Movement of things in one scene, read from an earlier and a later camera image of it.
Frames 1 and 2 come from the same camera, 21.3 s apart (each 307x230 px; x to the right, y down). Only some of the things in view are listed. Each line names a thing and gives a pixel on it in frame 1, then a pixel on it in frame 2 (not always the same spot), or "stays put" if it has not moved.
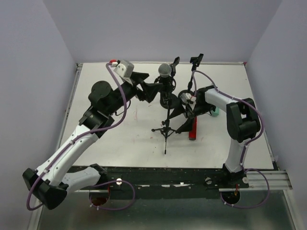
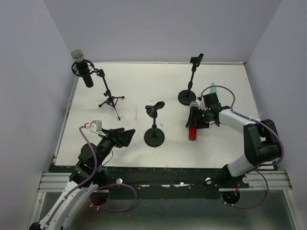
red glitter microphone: x=192 y=134 stays put
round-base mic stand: x=168 y=97 -> x=154 y=137
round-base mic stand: x=196 y=61 stays put
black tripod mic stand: x=166 y=128 -> x=110 y=99
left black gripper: x=139 y=86 -> x=112 y=138
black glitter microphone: x=164 y=70 -> x=82 y=67
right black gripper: x=190 y=112 -> x=196 y=117
